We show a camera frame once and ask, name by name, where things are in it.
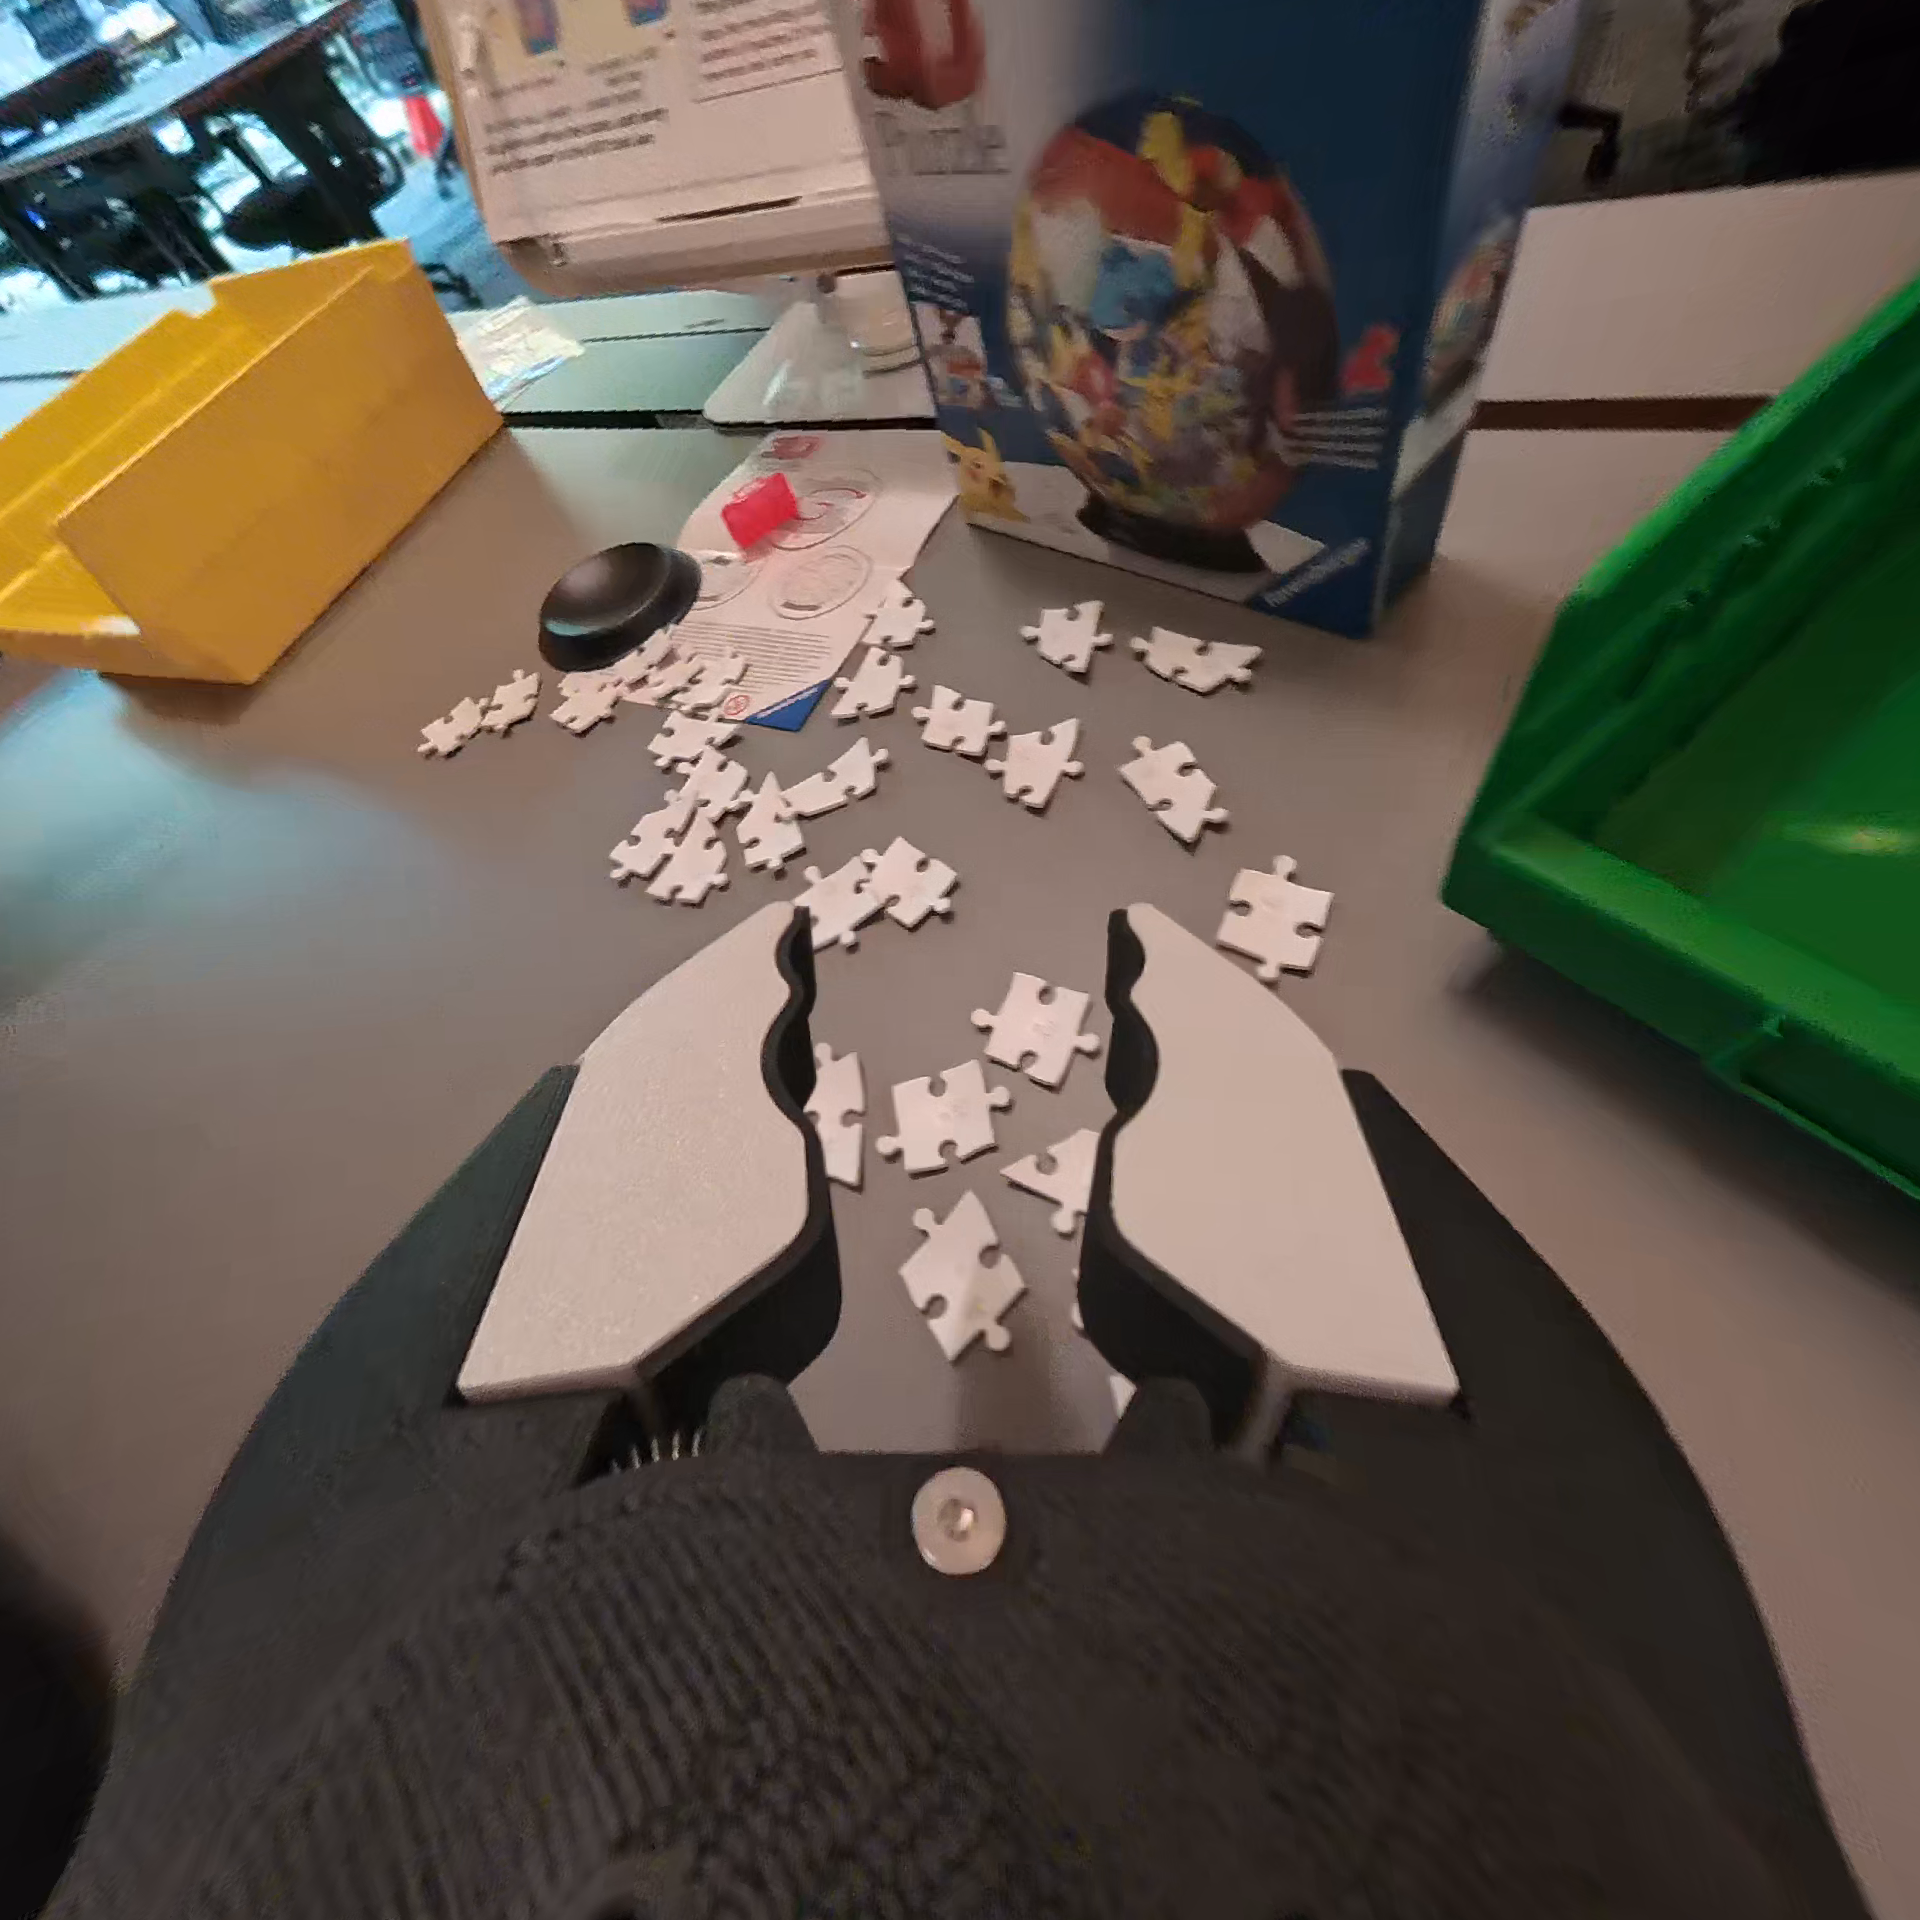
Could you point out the yellow plastic bin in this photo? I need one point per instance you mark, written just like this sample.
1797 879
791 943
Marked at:
255 495

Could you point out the red plastic tool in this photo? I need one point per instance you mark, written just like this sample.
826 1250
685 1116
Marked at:
755 510

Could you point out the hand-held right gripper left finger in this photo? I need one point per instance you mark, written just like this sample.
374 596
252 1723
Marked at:
645 1200

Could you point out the black round puzzle stand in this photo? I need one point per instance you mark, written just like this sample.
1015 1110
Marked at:
615 599

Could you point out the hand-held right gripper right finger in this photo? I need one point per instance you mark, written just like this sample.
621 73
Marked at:
1277 1200

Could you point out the white instruction board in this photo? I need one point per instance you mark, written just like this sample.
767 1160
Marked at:
645 150

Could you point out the white board stand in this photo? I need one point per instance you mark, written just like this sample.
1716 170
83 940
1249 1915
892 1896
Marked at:
780 390

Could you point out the white instruction leaflet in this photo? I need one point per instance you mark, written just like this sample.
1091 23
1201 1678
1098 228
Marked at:
886 518

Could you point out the clear plastic bag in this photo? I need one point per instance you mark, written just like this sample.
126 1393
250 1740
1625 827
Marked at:
518 347

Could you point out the blue puzzle box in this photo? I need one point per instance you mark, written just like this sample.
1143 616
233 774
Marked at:
1425 299

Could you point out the green plastic bin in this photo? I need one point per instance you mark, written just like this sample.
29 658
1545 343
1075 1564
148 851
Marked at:
1725 750

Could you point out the spread of white puzzle pieces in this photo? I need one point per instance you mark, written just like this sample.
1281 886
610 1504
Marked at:
955 1118

